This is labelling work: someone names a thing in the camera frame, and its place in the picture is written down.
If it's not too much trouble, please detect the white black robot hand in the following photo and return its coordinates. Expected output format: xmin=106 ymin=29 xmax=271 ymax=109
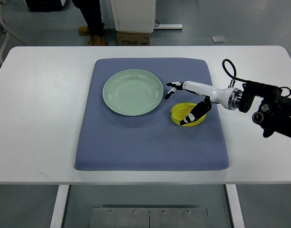
xmin=165 ymin=81 xmax=242 ymax=126

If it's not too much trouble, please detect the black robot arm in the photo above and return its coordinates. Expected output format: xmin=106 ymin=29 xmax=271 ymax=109
xmin=222 ymin=59 xmax=291 ymax=138

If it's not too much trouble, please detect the white left table leg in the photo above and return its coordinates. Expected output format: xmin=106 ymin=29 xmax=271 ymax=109
xmin=50 ymin=185 xmax=69 ymax=228

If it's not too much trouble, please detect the blue textured mat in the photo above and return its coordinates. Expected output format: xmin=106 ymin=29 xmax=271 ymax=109
xmin=74 ymin=57 xmax=229 ymax=171

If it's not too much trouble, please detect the small grey floor plate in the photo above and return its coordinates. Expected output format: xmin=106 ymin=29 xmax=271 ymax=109
xmin=212 ymin=36 xmax=225 ymax=44

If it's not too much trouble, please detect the cardboard box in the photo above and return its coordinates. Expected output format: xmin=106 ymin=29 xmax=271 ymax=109
xmin=116 ymin=31 xmax=151 ymax=46

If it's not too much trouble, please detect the white floor foot bar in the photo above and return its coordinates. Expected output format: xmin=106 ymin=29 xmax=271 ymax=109
xmin=154 ymin=24 xmax=183 ymax=30

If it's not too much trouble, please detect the white table leg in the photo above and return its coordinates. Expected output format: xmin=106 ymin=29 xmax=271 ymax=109
xmin=225 ymin=184 xmax=245 ymax=228
xmin=50 ymin=185 xmax=69 ymax=228

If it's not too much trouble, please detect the light green plate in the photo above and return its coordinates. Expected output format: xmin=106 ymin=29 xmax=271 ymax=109
xmin=102 ymin=69 xmax=164 ymax=116

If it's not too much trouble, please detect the white chair frame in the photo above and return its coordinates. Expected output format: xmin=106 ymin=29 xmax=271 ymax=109
xmin=0 ymin=0 xmax=26 ymax=65

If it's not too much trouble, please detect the tan work boot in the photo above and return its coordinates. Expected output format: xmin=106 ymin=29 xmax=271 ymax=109
xmin=87 ymin=36 xmax=107 ymax=46
xmin=78 ymin=22 xmax=107 ymax=36

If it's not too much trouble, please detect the white right table leg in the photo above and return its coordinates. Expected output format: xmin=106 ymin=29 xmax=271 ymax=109
xmin=225 ymin=184 xmax=245 ymax=228

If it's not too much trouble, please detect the yellow starfruit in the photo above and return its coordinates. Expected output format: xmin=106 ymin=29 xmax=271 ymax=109
xmin=171 ymin=103 xmax=206 ymax=127

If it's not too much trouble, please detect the person dark trouser leg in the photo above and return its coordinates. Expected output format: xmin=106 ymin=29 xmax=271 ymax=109
xmin=72 ymin=0 xmax=103 ymax=37

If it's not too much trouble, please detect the white cabinet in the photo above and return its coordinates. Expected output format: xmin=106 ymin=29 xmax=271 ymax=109
xmin=110 ymin=0 xmax=156 ymax=33

